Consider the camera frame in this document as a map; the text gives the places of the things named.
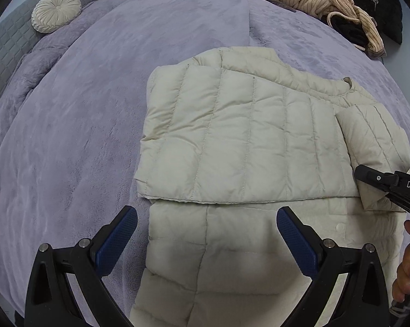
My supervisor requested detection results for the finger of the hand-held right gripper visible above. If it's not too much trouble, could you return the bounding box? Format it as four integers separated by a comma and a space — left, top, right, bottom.
354, 164, 398, 193
375, 184, 410, 213

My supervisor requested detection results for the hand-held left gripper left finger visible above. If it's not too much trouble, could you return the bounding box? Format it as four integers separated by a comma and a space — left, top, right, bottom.
24, 205, 138, 327

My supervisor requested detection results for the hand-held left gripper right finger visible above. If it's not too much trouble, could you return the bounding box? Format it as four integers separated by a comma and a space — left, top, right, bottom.
276, 206, 391, 327

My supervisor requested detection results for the cream puffer jacket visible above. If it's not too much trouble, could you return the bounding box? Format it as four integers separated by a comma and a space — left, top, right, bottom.
128, 46, 410, 327

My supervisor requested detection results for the person's right hand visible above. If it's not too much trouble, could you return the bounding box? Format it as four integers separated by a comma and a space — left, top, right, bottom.
396, 220, 410, 303

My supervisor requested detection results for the purple fleece blanket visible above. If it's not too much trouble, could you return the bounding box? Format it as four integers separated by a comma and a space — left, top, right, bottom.
0, 0, 410, 317

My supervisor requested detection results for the small black garment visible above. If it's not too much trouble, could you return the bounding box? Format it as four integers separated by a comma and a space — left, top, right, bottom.
328, 15, 367, 51

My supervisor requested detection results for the large black garment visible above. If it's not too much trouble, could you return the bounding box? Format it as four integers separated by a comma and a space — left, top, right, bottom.
341, 0, 404, 44

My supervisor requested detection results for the grey quilted headboard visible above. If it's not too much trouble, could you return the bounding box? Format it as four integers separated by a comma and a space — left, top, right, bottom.
0, 0, 98, 116

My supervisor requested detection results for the round cream pleated cushion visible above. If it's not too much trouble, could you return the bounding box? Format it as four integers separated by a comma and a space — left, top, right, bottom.
32, 0, 82, 34

